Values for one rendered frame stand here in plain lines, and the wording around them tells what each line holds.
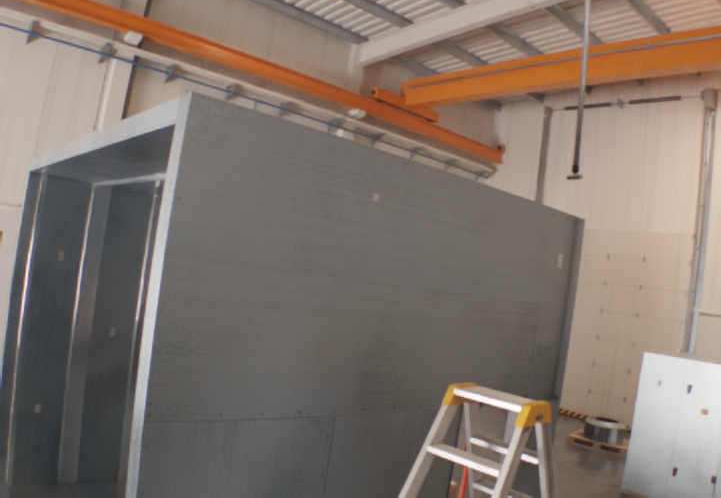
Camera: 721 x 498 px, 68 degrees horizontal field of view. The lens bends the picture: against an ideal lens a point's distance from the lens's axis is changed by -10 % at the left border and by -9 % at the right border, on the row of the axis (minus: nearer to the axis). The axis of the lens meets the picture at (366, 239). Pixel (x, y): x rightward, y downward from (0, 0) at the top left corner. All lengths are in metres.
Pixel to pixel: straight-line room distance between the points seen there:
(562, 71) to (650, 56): 1.69
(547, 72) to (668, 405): 6.15
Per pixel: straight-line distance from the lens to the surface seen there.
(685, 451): 8.81
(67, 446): 5.80
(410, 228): 2.59
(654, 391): 8.90
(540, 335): 3.49
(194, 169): 2.02
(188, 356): 2.07
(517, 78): 11.69
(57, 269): 5.45
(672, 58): 10.24
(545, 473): 2.30
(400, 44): 12.50
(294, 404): 2.34
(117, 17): 10.70
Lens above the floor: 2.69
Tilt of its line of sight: 3 degrees up
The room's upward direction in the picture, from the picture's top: 8 degrees clockwise
